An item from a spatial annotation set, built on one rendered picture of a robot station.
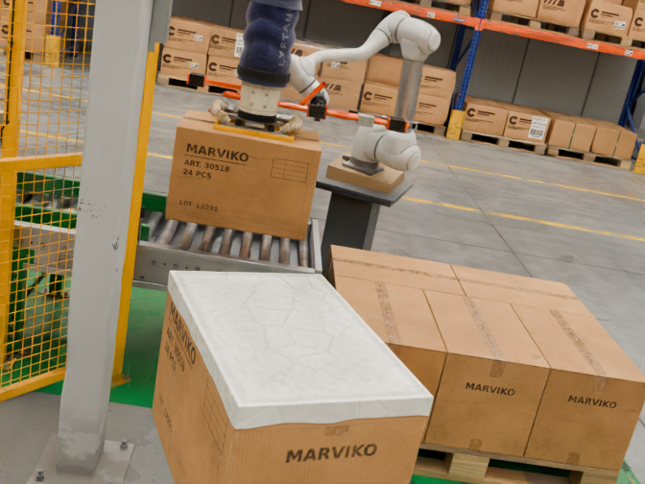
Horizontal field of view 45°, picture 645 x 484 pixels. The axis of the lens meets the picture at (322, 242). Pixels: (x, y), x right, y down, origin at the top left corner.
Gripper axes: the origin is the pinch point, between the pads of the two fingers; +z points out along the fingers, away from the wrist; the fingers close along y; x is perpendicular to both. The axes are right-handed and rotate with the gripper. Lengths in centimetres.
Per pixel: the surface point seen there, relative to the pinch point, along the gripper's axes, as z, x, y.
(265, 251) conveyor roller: 6, 13, 65
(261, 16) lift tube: 8.8, 30.5, -34.5
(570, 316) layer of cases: 24, -125, 66
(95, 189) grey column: 110, 68, 17
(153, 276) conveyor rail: 35, 57, 74
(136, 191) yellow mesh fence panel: 45, 66, 36
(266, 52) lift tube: 10.6, 26.3, -21.2
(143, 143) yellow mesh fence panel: 44, 66, 17
